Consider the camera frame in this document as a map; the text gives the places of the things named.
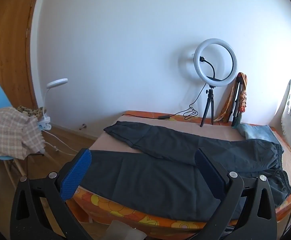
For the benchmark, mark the orange patterned scarf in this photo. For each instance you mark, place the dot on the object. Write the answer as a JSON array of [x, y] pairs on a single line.
[[243, 97]]

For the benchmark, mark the metal door stopper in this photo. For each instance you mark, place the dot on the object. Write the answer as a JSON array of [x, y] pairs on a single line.
[[83, 126]]

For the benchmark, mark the wooden door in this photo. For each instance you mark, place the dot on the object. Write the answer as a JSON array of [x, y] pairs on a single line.
[[10, 42]]

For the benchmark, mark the dark grey pants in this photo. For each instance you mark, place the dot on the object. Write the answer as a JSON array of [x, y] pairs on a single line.
[[160, 180]]

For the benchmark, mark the grey paper sheet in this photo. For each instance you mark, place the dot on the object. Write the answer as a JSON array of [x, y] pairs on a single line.
[[125, 231]]

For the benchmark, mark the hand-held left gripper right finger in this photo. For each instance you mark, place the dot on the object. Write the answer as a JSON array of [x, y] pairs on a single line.
[[208, 175]]

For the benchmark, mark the table with orange floral cover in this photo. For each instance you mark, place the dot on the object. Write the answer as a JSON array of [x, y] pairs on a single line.
[[223, 133]]

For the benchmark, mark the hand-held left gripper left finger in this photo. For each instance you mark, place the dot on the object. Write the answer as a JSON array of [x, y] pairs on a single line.
[[76, 173]]

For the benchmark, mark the blue denim cloth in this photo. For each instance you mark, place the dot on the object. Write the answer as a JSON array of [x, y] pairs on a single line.
[[258, 132]]

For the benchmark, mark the beige plaid blanket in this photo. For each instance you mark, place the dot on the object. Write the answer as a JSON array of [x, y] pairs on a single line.
[[8, 132]]

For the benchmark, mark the white clip-on desk lamp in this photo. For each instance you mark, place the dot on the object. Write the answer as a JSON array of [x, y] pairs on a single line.
[[58, 82]]

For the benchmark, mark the leopard print cloth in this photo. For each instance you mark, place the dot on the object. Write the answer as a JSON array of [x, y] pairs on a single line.
[[30, 111]]

